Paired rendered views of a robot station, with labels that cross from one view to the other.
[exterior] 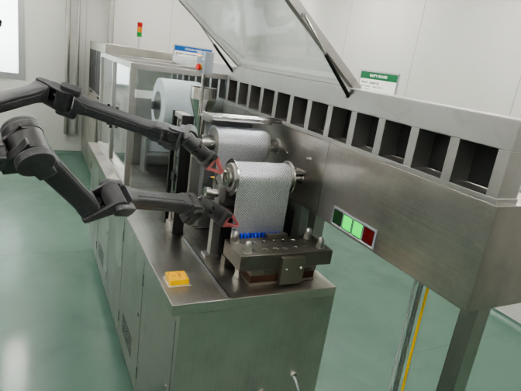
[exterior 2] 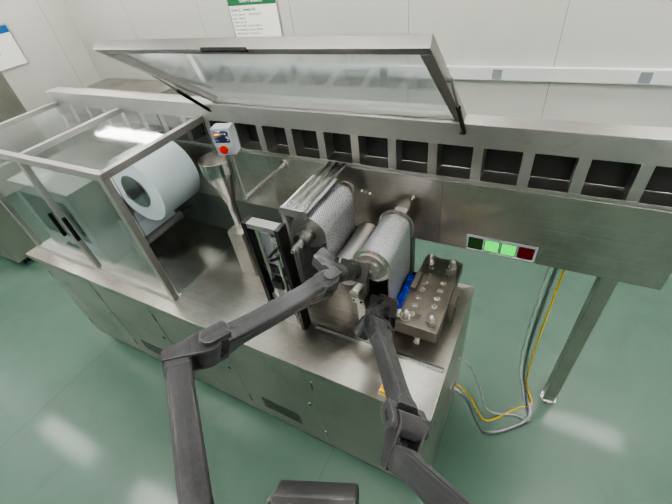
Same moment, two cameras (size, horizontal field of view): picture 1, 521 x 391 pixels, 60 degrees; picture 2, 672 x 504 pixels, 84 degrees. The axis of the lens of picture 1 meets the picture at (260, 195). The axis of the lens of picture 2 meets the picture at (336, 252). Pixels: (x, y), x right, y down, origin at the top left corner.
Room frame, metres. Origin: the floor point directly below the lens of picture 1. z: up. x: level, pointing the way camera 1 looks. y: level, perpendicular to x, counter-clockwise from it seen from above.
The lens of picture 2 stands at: (0.94, 0.70, 2.18)
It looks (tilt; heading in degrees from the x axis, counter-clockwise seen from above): 41 degrees down; 331
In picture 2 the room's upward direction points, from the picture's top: 9 degrees counter-clockwise
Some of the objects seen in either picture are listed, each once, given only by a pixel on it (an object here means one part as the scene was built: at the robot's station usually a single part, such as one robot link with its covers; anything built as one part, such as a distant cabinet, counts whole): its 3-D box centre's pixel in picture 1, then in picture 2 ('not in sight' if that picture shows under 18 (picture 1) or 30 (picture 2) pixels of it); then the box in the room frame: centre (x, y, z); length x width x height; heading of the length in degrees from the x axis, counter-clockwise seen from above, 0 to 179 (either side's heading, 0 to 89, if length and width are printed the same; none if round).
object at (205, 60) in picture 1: (203, 62); (224, 140); (2.23, 0.36, 1.66); 0.07 x 0.07 x 0.10; 46
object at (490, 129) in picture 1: (256, 89); (264, 126); (2.48, 0.10, 1.55); 3.08 x 0.08 x 0.23; 28
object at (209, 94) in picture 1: (203, 93); (217, 164); (2.42, 0.37, 1.50); 0.14 x 0.14 x 0.06
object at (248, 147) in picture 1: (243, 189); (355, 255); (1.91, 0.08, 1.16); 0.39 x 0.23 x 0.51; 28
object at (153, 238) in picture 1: (170, 192); (215, 270); (2.58, 0.54, 0.88); 2.52 x 0.66 x 0.04; 28
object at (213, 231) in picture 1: (212, 221); (361, 307); (1.75, 0.18, 1.05); 0.06 x 0.05 x 0.31; 118
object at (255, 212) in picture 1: (260, 215); (399, 275); (1.74, -0.01, 1.11); 0.23 x 0.01 x 0.18; 118
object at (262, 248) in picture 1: (278, 251); (430, 295); (1.65, -0.10, 1.00); 0.40 x 0.16 x 0.06; 118
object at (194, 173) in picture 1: (198, 152); (239, 225); (2.42, 0.37, 1.18); 0.14 x 0.14 x 0.57
